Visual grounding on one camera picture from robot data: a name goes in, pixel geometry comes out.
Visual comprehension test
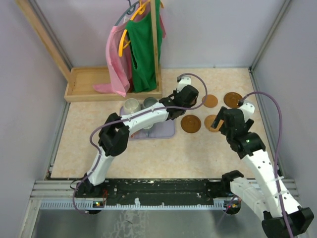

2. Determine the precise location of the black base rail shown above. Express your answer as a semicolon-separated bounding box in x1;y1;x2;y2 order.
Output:
66;177;251;206

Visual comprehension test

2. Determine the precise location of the woven rattan coaster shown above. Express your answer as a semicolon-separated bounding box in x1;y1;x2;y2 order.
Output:
204;115;223;132

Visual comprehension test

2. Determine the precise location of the wooden rack post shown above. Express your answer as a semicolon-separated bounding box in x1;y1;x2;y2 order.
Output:
150;0;159;91

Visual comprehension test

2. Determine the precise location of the grey blue hanger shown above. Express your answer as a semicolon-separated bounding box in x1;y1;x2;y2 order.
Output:
114;0;140;26

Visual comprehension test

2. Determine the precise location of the aluminium frame rail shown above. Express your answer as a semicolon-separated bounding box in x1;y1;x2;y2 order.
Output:
29;179;301;211

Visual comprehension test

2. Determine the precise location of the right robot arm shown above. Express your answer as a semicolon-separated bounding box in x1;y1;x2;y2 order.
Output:
211;102;314;238

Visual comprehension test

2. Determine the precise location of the light wood coaster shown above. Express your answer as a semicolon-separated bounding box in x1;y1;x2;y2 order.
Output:
202;94;218;108

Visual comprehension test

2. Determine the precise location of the white speckled mug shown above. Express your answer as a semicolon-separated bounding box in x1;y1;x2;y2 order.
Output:
123;98;142;115

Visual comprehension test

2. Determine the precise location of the yellow hanger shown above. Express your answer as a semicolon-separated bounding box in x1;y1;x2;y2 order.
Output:
118;0;165;58

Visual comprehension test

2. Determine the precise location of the wooden rack base tray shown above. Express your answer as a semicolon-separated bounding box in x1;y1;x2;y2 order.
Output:
64;66;162;103

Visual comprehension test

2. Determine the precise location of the dark green speckled mug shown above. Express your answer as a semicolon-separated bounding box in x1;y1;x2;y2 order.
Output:
142;97;158;109

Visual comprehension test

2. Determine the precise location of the leaning wooden beam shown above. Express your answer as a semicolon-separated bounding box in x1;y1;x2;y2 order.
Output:
15;0;74;88

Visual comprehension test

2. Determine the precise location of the pink shirt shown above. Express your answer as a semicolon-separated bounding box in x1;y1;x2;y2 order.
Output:
93;3;151;97

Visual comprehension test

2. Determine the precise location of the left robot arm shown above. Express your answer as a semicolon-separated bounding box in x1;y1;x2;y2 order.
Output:
75;73;199;197

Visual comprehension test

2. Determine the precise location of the brown grooved coaster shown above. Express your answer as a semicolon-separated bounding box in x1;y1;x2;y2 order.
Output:
223;92;242;109
181;115;201;133

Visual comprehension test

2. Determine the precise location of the grey blue printed mug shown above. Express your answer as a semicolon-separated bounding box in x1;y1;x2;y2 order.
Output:
143;124;154;138

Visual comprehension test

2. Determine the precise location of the lavender plastic tray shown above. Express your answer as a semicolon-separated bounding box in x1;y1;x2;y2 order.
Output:
129;120;176;140

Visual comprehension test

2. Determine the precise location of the green tank top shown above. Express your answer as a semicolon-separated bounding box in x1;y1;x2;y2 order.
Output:
126;13;157;93

